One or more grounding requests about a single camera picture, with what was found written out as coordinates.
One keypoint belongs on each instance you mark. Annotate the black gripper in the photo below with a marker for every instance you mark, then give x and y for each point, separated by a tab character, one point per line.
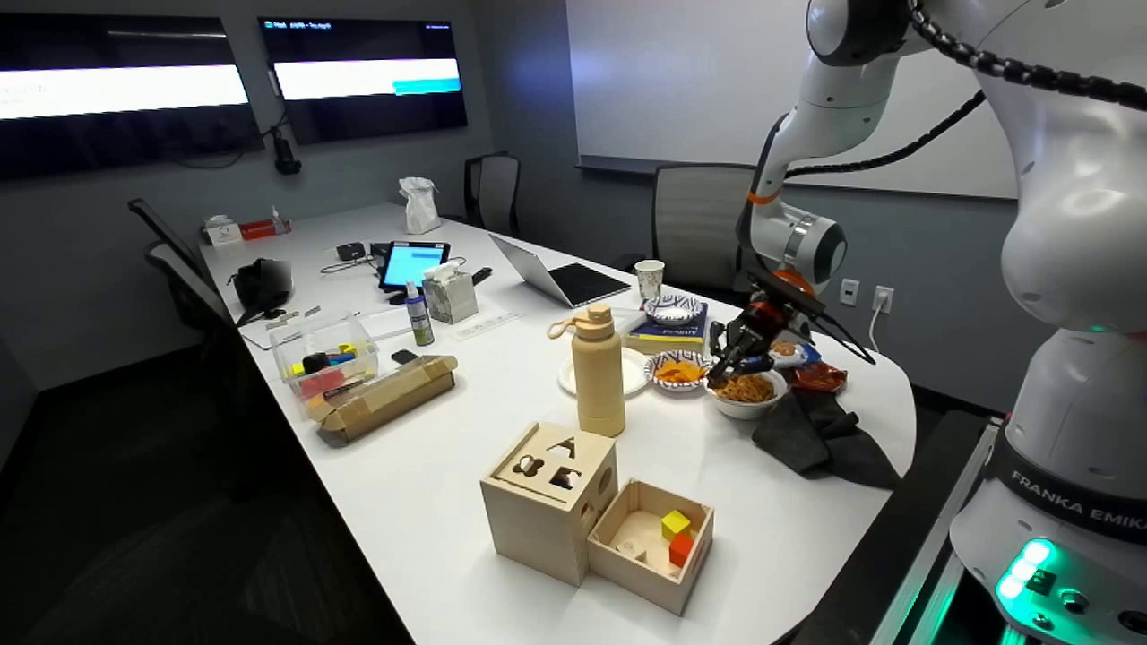
759	329

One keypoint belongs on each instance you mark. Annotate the open wooden box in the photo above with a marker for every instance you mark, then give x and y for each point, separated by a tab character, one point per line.
632	578

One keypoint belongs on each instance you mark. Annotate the blue snack bag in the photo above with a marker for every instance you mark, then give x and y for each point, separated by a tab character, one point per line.
795	353

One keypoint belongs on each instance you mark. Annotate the empty patterned paper bowl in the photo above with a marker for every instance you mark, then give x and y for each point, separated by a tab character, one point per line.
674	312

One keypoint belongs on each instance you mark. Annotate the black cloth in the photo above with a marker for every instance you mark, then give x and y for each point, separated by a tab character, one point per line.
826	441

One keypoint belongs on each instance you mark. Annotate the paper coffee cup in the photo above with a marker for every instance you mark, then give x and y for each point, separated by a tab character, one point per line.
652	283

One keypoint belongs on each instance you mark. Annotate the orange toy block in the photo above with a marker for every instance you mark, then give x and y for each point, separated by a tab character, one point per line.
684	549

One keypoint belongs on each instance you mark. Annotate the tablet with blue screen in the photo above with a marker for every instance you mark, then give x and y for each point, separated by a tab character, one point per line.
414	262

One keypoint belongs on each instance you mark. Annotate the white bowl of pretzels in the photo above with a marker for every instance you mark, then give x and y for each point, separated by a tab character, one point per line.
748	398

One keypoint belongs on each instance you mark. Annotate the white wall outlet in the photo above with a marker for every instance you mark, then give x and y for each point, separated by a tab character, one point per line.
883	299
851	291

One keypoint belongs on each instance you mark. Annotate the black webcam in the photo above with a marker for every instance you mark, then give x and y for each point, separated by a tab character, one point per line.
285	148

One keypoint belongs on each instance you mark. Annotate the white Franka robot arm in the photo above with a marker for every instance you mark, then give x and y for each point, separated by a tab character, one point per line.
1077	239

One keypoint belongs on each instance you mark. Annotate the open black laptop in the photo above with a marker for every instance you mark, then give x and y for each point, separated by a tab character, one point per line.
587	283

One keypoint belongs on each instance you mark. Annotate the beige water bottle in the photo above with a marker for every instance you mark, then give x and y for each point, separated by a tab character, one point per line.
597	380

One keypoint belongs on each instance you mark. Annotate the small spray bottle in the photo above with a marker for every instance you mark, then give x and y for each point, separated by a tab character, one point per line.
422	325

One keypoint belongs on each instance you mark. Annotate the white wall whiteboard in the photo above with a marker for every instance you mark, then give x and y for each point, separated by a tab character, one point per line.
692	85

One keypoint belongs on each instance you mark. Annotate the yellow toy block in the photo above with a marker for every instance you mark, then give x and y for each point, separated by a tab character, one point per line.
674	524

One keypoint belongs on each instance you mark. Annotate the orange snack bag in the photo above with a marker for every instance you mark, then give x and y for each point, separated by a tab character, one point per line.
822	380

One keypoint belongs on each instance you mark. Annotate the red flat package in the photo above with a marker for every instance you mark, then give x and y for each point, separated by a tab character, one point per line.
260	226

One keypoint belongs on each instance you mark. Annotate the wooden shape sorter cube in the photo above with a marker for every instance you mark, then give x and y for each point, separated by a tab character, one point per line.
543	514

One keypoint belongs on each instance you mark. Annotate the clear plastic storage bin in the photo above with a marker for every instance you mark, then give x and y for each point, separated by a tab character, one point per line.
323	361

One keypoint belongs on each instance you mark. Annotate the small black phone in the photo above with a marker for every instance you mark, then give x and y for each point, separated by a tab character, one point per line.
403	355

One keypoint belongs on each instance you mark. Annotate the patterned paper bowl with chips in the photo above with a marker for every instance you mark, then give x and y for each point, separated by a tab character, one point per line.
679	375

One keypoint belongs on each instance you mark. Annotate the white tissue box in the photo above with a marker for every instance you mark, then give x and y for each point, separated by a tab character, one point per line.
450	297

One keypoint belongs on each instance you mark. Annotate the small white box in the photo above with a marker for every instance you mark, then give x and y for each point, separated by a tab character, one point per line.
224	232

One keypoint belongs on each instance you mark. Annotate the long brown cardboard box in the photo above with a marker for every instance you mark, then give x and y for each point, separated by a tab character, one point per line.
380	398

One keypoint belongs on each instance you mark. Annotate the white cup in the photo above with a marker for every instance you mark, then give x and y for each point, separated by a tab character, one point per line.
636	379

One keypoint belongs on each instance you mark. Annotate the black flat case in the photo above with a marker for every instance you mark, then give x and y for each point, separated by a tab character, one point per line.
352	251

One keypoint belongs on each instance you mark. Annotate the black office chair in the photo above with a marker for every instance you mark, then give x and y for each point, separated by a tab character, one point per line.
163	226
491	191

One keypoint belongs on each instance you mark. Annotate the black pouch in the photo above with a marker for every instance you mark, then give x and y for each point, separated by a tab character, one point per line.
262	289

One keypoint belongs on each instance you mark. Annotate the black wall monitor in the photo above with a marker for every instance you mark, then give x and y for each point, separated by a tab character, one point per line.
361	78
119	94

